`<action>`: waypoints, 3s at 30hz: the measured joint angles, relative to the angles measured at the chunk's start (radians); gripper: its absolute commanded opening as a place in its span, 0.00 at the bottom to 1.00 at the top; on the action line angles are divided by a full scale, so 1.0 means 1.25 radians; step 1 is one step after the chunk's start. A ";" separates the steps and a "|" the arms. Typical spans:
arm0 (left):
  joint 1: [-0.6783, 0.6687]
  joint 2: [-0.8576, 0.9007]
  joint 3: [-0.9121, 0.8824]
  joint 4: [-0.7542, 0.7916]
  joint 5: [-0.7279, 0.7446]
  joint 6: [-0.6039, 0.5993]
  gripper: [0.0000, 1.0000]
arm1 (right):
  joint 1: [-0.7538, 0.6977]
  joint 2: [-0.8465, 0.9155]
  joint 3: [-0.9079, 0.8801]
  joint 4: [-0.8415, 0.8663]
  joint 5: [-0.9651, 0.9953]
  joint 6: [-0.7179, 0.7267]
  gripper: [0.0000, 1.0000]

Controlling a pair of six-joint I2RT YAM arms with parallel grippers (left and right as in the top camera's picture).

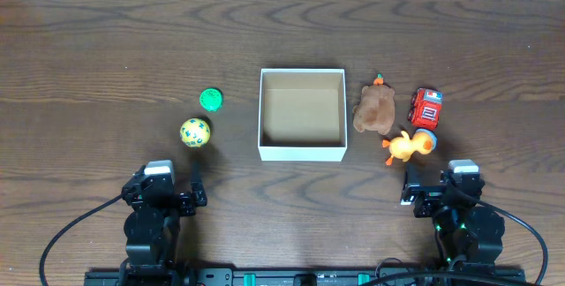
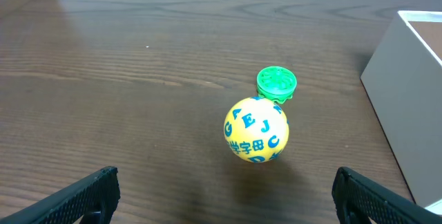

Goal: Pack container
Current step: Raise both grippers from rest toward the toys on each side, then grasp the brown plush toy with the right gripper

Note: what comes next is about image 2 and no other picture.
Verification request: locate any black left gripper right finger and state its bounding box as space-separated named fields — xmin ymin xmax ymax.
xmin=331 ymin=167 xmax=441 ymax=224

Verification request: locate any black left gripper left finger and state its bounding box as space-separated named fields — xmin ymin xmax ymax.
xmin=1 ymin=166 xmax=120 ymax=224

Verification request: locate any yellow ball with blue letters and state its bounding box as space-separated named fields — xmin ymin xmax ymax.
xmin=224 ymin=96 xmax=289 ymax=163

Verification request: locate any green round plastic toy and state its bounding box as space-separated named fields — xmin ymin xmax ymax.
xmin=256 ymin=66 xmax=298 ymax=104

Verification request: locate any white cardboard box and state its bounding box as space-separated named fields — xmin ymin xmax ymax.
xmin=361 ymin=10 xmax=441 ymax=215

